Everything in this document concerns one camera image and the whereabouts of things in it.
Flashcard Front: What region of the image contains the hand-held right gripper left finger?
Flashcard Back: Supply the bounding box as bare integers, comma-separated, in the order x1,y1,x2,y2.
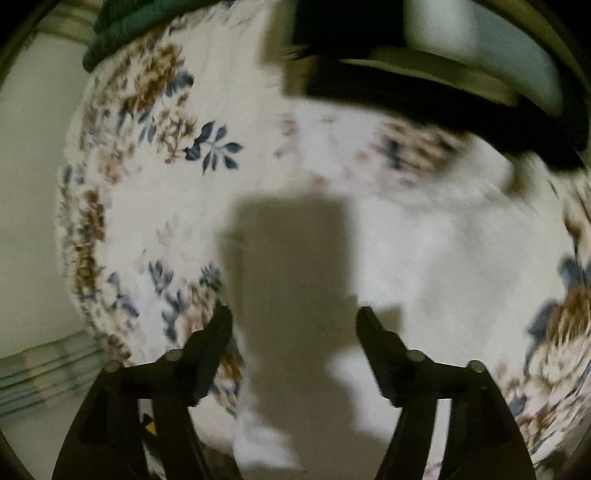
52,305,244,480

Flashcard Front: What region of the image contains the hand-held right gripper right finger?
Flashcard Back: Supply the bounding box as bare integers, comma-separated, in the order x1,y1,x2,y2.
355,305,537,480

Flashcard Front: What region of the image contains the small white garment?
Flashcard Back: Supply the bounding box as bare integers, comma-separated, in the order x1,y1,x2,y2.
231,406,305,472

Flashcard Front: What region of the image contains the white floral blanket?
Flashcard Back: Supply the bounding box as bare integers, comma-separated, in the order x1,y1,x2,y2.
54,14,591,472

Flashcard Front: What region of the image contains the striped green mat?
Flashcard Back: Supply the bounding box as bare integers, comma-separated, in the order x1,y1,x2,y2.
0,335,112,416

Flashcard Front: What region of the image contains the black cloth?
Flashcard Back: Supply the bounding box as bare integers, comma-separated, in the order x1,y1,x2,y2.
263,0,585,171

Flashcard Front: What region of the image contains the dark green cloth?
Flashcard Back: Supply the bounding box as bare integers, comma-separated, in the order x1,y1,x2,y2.
82,0,227,71

